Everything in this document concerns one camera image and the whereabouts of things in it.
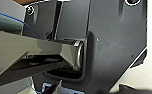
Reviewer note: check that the grey robot body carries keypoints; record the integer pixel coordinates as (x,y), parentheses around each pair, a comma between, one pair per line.
(18,46)

